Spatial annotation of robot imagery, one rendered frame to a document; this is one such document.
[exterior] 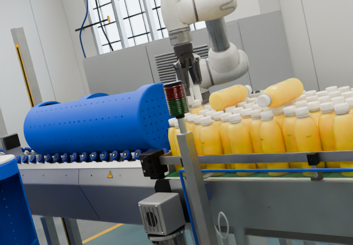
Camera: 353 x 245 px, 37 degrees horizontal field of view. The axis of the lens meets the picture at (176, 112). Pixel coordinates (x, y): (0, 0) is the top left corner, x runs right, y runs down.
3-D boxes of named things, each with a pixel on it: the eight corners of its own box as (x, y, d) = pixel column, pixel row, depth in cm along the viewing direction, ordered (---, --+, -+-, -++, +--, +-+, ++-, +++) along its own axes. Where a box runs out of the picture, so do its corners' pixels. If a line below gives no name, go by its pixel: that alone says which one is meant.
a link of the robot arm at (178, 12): (165, 32, 200) (198, 24, 200) (155, -9, 198) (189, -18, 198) (166, 32, 211) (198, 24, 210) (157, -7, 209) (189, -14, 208)
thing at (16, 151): (21, 157, 315) (14, 132, 313) (25, 157, 312) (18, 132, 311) (7, 162, 308) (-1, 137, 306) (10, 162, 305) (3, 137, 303)
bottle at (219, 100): (206, 105, 197) (236, 94, 210) (220, 114, 194) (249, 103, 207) (211, 88, 193) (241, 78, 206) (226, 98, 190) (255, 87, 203)
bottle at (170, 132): (197, 168, 200) (186, 120, 198) (182, 173, 197) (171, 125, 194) (187, 166, 206) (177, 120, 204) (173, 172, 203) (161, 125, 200)
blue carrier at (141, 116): (74, 148, 292) (63, 98, 290) (192, 142, 232) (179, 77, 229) (29, 162, 271) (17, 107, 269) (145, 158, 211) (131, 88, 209)
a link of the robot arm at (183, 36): (162, 33, 205) (166, 48, 206) (179, 29, 199) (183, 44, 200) (178, 30, 212) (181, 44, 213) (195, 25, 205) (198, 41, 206)
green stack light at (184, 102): (178, 112, 168) (175, 97, 167) (194, 110, 164) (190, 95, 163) (165, 117, 163) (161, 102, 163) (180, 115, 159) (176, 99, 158)
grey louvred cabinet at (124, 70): (153, 178, 588) (122, 50, 570) (317, 189, 423) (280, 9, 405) (113, 195, 554) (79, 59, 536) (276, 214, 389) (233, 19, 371)
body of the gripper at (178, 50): (182, 43, 212) (187, 66, 213) (167, 47, 206) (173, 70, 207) (196, 40, 207) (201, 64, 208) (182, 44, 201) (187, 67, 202)
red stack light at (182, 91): (175, 96, 167) (172, 84, 167) (190, 94, 163) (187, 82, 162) (161, 101, 163) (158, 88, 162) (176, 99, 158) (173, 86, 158)
